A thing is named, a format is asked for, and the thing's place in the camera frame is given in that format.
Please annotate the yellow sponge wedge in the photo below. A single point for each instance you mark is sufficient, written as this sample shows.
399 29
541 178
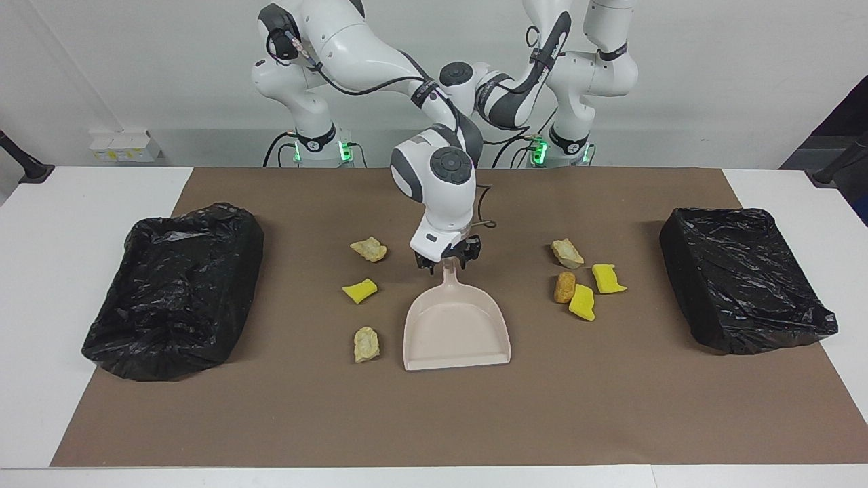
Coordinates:
359 291

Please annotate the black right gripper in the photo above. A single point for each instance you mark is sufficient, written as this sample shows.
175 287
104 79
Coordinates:
458 252

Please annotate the white wall socket box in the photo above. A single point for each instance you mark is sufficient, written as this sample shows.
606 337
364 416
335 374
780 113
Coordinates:
125 148

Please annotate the black bag lined bin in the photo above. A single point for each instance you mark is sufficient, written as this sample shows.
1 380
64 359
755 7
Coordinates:
739 278
169 291

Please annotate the dark background partition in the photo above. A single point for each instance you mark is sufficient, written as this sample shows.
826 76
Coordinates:
847 115

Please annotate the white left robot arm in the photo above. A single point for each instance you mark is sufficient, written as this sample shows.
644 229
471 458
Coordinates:
590 74

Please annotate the beige plastic dustpan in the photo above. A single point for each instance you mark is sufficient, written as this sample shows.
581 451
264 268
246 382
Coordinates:
454 332

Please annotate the brown table mat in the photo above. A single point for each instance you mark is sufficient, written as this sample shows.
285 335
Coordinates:
610 407

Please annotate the black stand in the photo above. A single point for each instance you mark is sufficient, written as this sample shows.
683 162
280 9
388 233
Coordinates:
824 177
35 173

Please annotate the brown bread roll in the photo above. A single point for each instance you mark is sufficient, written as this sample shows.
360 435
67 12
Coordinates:
564 287

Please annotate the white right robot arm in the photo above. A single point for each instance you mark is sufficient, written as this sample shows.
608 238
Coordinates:
352 47

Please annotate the yellow sponge piece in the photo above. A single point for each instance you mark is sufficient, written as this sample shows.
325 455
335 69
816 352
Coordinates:
607 278
582 303

